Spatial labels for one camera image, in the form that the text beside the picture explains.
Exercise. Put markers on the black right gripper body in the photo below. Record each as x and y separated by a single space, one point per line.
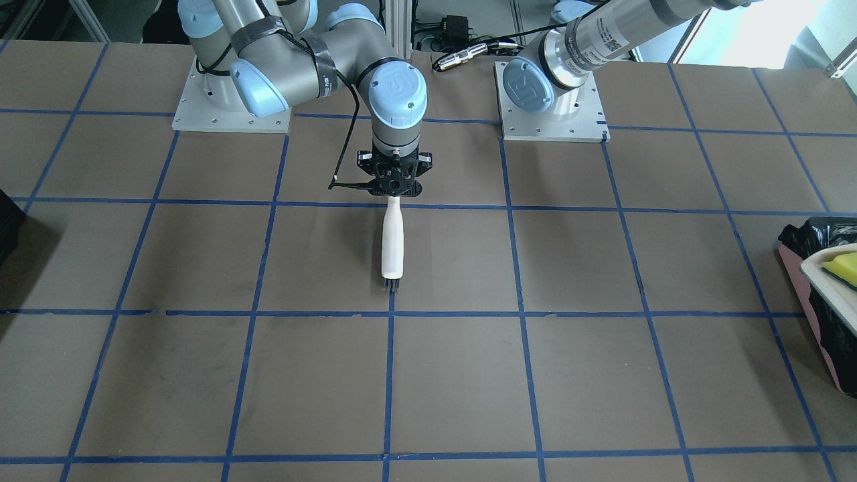
365 161

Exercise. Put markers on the white hand brush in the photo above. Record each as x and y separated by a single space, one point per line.
393 244

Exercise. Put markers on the yellow green sponge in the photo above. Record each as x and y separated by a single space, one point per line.
843 267

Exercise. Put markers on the white plastic dustpan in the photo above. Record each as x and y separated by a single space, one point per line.
835 292

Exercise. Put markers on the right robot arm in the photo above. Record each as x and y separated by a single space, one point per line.
256 60

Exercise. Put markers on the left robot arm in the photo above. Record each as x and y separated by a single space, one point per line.
561 59

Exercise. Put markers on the black bin at edge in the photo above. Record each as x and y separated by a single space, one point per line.
12 219

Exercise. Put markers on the black bagged trash bin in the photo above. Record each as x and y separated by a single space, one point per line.
835 340

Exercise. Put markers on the metal connector plug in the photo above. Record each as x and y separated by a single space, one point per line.
453 60

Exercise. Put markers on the black power adapter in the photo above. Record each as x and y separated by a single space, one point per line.
450 34

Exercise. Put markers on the aluminium frame post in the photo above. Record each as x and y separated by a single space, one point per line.
398 22

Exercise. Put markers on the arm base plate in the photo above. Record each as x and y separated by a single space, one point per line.
211 104
577 115

